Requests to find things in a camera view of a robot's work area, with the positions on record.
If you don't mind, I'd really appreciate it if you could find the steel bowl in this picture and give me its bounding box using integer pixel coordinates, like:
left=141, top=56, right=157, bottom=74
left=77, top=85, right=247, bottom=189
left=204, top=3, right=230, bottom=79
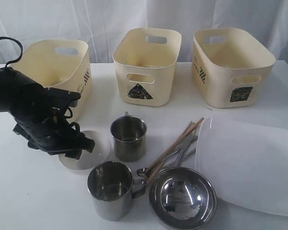
left=148, top=167, right=217, bottom=230

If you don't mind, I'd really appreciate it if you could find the steel fork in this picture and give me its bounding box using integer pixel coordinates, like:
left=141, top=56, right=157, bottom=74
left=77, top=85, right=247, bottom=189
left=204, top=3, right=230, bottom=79
left=174, top=121, right=199, bottom=167

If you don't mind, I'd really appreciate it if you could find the white plastic bowl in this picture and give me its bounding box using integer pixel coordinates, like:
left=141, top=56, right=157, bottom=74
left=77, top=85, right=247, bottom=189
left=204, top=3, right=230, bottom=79
left=58, top=130, right=111, bottom=175

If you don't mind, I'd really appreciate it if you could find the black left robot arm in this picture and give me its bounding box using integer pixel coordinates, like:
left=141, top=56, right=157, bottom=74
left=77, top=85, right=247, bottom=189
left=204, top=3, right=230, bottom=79
left=0, top=68, right=95, bottom=159

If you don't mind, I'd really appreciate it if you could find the steel mug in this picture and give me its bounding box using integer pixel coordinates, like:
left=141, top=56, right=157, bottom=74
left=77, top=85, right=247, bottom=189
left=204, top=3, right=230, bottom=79
left=110, top=111, right=147, bottom=162
left=87, top=161, right=147, bottom=221

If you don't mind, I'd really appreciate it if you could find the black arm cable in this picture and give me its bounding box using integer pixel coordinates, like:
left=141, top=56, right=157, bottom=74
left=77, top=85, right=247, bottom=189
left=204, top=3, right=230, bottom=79
left=0, top=36, right=24, bottom=69

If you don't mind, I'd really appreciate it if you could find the white rectangular plate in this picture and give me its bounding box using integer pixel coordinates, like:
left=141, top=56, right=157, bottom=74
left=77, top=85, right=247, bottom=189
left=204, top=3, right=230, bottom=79
left=195, top=117, right=288, bottom=217

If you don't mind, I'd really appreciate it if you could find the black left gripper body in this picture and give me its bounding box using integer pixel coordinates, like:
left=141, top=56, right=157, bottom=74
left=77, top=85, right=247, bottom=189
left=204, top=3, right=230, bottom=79
left=12, top=105, right=80, bottom=156

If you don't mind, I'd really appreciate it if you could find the wooden chopstick lower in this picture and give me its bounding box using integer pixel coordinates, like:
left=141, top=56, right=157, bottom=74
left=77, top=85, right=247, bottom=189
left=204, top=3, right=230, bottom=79
left=143, top=117, right=204, bottom=185

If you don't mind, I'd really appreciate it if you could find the steel spoon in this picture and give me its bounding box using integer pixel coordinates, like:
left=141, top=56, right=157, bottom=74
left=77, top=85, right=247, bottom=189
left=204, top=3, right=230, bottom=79
left=136, top=147, right=180, bottom=178

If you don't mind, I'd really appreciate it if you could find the steel knife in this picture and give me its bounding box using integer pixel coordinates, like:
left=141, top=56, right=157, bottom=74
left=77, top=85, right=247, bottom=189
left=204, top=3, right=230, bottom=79
left=161, top=136, right=198, bottom=169

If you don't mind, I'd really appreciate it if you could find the cream bin with circle mark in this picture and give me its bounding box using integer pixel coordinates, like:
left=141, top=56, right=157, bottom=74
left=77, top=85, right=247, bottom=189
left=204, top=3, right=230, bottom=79
left=10, top=39, right=92, bottom=122

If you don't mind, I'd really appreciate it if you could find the cream bin with square mark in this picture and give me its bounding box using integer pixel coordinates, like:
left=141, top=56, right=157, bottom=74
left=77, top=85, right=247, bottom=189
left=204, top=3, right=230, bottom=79
left=192, top=28, right=276, bottom=108

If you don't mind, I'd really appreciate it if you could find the wooden chopstick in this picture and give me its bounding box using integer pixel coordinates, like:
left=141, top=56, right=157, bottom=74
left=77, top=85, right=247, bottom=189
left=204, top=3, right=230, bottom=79
left=145, top=117, right=204, bottom=175
left=143, top=117, right=204, bottom=185

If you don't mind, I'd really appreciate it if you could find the white backdrop curtain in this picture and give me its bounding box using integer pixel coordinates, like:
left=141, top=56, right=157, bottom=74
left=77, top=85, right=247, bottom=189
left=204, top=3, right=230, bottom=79
left=0, top=0, right=288, bottom=63

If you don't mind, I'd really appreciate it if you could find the cream bin with triangle mark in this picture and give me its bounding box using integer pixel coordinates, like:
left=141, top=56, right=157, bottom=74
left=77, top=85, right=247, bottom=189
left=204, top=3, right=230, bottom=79
left=112, top=28, right=182, bottom=107

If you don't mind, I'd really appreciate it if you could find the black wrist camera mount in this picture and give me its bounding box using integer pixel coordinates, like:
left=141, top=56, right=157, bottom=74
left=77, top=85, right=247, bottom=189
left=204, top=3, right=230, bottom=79
left=45, top=87, right=81, bottom=113

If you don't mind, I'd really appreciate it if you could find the wooden chopstick upper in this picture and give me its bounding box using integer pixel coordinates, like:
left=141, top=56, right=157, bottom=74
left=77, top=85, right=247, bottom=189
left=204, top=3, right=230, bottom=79
left=145, top=117, right=204, bottom=175

